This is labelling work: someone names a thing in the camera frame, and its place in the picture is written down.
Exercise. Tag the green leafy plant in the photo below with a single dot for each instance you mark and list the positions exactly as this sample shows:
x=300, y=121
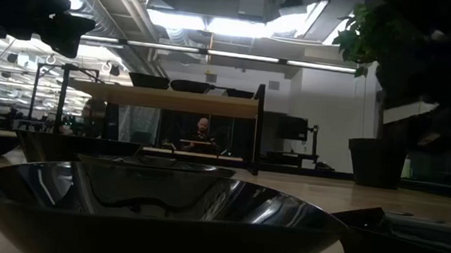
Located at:
x=360, y=36

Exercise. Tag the grey wall vent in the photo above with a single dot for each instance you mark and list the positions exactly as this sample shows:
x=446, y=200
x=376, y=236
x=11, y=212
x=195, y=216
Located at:
x=274, y=85
x=211, y=78

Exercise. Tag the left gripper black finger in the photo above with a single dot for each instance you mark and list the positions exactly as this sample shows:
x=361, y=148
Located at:
x=67, y=35
x=52, y=5

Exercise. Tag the black monitor on arm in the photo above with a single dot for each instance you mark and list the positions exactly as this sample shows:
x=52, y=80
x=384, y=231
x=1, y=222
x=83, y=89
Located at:
x=291, y=128

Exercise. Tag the translucent plastic sheet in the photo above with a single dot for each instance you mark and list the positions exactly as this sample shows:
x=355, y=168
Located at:
x=137, y=125

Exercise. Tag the black background station frame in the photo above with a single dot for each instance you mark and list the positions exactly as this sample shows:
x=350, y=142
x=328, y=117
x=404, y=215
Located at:
x=63, y=83

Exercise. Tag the seated person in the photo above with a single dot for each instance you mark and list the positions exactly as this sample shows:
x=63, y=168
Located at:
x=201, y=130

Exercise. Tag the long ceiling light bar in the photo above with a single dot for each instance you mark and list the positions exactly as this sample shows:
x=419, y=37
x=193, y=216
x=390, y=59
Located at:
x=256, y=58

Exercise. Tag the black plant pot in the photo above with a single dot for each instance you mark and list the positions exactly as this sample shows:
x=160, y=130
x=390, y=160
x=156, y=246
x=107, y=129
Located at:
x=375, y=164

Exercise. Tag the wavy square black plate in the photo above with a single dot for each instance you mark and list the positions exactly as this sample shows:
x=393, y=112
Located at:
x=76, y=148
x=148, y=81

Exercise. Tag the dark laptop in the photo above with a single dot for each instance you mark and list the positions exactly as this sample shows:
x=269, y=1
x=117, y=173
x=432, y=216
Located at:
x=195, y=142

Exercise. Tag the wooden shelf with black frame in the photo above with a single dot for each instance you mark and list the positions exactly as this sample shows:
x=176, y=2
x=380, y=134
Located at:
x=170, y=100

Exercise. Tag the dark background desk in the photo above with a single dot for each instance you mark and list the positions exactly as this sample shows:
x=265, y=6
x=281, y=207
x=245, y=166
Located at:
x=288, y=158

